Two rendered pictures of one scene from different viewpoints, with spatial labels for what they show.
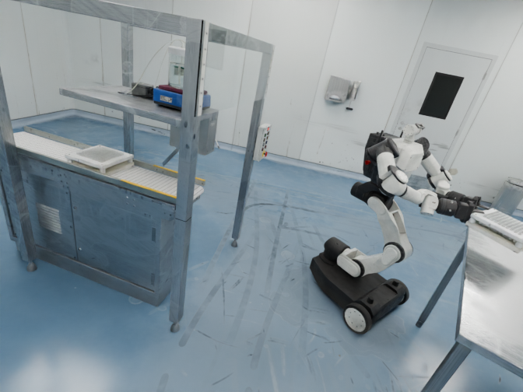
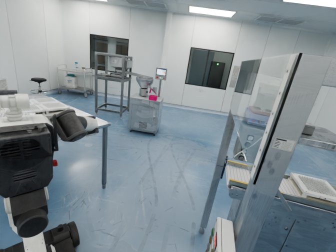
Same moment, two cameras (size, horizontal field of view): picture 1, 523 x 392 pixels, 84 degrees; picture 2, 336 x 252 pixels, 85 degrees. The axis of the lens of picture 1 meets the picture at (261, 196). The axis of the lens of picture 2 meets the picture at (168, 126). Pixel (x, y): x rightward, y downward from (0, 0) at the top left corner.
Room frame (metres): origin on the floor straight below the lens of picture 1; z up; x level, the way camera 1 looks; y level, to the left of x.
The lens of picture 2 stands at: (2.61, -0.15, 1.60)
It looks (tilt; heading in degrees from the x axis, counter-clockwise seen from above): 20 degrees down; 179
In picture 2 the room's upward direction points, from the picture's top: 8 degrees clockwise
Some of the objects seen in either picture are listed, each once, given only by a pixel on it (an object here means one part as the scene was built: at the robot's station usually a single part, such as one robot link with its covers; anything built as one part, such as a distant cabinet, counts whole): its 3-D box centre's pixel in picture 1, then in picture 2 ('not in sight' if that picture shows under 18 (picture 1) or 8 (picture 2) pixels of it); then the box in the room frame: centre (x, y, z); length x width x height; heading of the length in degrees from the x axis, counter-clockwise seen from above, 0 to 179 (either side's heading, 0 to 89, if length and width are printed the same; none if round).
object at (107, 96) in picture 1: (145, 103); (287, 130); (1.43, 0.65, 1.25); 0.62 x 0.38 x 0.04; 78
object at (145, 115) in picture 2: not in sight; (146, 113); (-1.29, -0.63, 0.38); 0.63 x 0.57 x 0.76; 86
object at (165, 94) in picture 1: (184, 97); not in sight; (1.44, 0.47, 1.32); 0.21 x 0.20 x 0.09; 168
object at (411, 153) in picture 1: (390, 159); (20, 151); (1.89, -0.78, 1.12); 0.34 x 0.30 x 0.36; 133
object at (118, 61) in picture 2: not in sight; (121, 88); (-1.88, -1.35, 0.75); 1.43 x 1.06 x 1.50; 86
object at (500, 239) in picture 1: (501, 232); not in sight; (1.37, -1.25, 0.98); 0.24 x 0.24 x 0.02; 35
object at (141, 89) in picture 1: (144, 90); (302, 127); (1.50, 0.69, 1.30); 0.12 x 0.07 x 0.06; 78
